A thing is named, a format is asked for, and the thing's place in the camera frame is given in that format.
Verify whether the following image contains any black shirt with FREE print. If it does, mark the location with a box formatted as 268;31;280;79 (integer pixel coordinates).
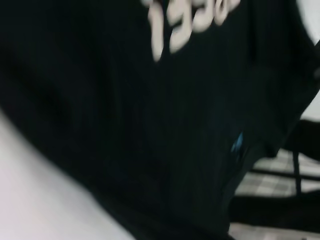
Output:
0;0;320;240

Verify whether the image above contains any black metal frame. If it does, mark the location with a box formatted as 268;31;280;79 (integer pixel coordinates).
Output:
231;119;320;235

